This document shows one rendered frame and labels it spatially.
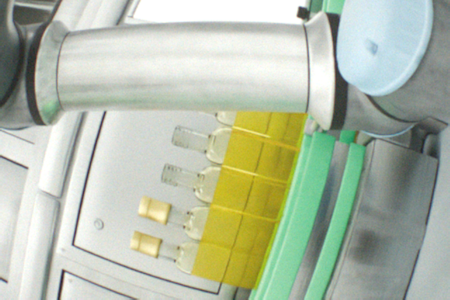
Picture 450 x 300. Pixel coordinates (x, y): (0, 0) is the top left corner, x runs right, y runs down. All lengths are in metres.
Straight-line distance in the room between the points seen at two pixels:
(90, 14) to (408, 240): 0.77
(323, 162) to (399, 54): 0.39
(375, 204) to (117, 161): 0.48
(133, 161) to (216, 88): 0.50
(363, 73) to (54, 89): 0.29
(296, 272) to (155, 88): 0.32
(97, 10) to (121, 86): 0.63
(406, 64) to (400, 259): 0.41
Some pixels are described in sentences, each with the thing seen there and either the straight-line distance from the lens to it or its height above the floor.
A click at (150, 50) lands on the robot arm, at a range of 0.51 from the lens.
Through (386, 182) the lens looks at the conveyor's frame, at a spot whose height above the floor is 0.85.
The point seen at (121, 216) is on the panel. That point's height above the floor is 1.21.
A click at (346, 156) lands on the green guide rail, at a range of 0.75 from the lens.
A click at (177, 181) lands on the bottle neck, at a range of 0.84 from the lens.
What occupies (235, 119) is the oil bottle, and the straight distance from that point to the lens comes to 0.85.
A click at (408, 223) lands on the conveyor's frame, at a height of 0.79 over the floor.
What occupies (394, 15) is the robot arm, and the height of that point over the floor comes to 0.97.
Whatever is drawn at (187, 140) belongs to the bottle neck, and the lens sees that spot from 0.85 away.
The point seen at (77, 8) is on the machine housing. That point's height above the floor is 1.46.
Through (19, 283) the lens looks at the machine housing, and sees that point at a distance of 1.06.
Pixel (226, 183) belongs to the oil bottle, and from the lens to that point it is 0.82.
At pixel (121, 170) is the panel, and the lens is 0.99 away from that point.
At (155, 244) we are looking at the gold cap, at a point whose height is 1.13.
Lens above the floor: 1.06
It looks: 1 degrees up
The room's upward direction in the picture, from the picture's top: 74 degrees counter-clockwise
